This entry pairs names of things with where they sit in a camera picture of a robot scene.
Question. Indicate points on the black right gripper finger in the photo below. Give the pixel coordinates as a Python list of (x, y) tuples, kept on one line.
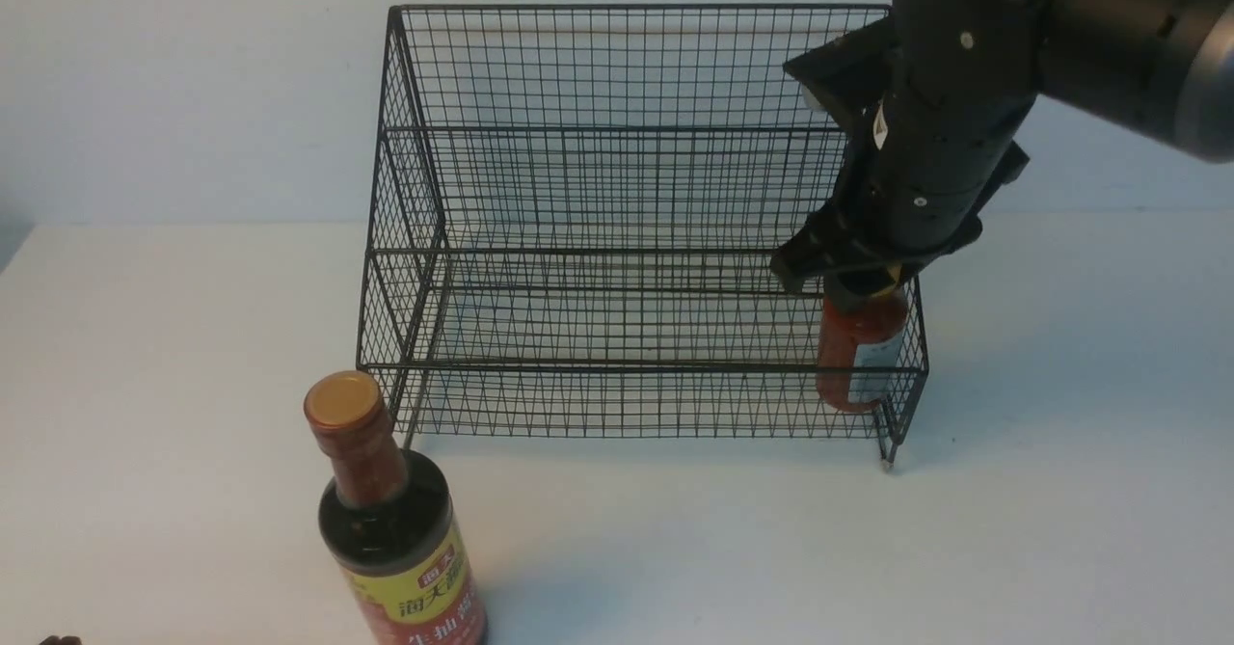
[(826, 238), (850, 286)]

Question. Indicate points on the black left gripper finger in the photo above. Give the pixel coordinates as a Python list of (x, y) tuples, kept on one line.
[(61, 640)]

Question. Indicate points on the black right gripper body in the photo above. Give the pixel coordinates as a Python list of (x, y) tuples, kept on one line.
[(930, 98)]

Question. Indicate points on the chili sauce bottle yellow cap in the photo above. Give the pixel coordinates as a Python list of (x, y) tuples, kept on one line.
[(856, 347)]

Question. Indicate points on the soy sauce bottle red label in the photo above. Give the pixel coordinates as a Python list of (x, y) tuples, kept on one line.
[(388, 520)]

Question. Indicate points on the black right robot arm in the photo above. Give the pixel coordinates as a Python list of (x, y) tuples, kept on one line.
[(1160, 68)]

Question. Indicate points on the black wire mesh shelf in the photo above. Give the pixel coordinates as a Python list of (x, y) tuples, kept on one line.
[(572, 212)]

